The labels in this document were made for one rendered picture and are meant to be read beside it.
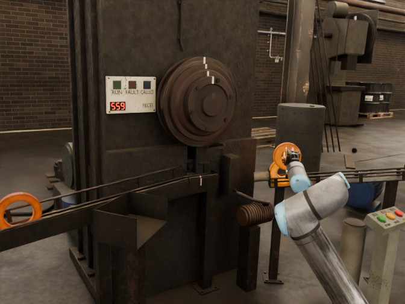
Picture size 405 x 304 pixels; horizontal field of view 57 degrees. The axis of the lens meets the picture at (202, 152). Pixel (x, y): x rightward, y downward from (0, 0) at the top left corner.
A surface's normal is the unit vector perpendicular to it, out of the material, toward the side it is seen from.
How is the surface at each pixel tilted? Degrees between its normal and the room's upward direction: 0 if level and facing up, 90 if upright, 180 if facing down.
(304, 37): 90
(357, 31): 92
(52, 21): 90
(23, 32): 90
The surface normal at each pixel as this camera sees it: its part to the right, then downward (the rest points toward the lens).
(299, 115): -0.29, 0.20
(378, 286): -0.84, 0.09
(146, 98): 0.54, 0.20
